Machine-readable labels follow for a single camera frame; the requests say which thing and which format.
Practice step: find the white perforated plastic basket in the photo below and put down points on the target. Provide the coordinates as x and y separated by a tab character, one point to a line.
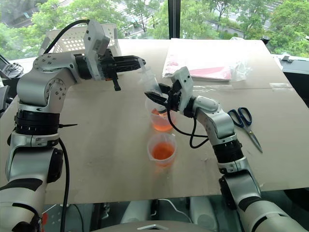
67	41

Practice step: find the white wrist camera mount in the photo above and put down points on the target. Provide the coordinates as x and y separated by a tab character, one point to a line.
93	36
184	77

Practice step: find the clear plastic bag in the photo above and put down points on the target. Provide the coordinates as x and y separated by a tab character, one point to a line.
205	53

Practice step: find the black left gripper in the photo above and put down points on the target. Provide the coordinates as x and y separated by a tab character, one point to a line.
108	67

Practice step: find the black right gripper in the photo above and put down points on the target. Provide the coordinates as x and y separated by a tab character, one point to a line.
175	96

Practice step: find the black window frame post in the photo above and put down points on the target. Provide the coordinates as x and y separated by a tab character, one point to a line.
174	17

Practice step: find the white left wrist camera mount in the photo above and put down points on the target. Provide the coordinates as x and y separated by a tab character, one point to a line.
93	36

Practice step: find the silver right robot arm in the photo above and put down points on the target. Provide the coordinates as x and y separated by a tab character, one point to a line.
217	120

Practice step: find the black side table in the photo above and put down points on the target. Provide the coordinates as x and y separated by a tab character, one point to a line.
298	77

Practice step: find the clear cup with red liquid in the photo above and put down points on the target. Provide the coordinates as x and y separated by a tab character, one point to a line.
161	124
162	151

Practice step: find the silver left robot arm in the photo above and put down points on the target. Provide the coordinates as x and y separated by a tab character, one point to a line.
31	87

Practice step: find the silver robot torso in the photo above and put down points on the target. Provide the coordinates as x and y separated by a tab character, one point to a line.
164	227

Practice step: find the red and white paper sheet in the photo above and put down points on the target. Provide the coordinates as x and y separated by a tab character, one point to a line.
210	71

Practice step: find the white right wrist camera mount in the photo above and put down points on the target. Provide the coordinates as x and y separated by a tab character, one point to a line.
184	77

